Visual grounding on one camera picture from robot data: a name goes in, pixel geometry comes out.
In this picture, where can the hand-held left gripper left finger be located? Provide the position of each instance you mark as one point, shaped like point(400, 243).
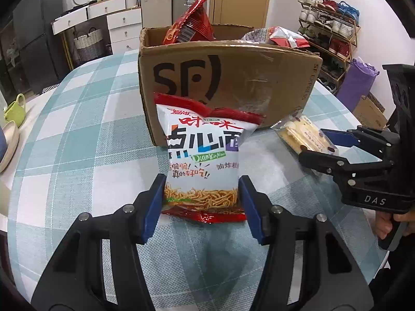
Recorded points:
point(152, 207)

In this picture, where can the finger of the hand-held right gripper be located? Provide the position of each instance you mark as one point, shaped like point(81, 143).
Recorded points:
point(327, 163)
point(340, 139)

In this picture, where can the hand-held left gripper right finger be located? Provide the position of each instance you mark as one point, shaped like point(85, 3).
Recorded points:
point(254, 207)

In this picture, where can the clear cake packet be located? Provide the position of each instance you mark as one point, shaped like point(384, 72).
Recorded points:
point(301, 136)

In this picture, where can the white noodle snack bag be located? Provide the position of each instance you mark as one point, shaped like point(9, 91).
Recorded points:
point(201, 155)

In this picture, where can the brown cardboard box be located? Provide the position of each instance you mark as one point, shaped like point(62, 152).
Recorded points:
point(259, 81)

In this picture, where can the red and white snack packet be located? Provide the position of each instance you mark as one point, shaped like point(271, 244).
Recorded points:
point(288, 37)

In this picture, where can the red chip bag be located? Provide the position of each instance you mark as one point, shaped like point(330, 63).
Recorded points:
point(191, 22)

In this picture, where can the person's right hand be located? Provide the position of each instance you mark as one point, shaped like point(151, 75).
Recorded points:
point(384, 225)

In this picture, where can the small cardboard box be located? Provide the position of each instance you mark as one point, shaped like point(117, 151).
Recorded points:
point(369, 113)

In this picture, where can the metal shoe rack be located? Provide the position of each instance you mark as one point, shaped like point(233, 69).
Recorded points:
point(353, 42)

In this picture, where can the striped floor mat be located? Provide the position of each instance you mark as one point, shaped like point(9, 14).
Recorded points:
point(52, 88)

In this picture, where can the blue bowl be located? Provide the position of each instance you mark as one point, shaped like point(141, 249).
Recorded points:
point(2, 145)

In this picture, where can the green cup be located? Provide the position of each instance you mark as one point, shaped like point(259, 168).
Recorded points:
point(16, 111)

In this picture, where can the wooden door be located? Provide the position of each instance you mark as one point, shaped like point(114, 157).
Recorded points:
point(243, 0)

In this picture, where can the woven basket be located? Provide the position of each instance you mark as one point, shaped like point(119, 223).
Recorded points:
point(88, 47)

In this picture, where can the white drawer cabinet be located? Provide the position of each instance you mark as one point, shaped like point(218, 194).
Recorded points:
point(124, 22)

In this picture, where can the black cabinet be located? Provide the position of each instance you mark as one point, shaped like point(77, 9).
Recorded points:
point(35, 45)

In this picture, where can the beige suitcase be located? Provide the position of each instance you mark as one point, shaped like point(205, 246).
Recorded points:
point(155, 6)

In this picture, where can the silver suitcase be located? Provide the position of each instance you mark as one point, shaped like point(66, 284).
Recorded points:
point(181, 3)

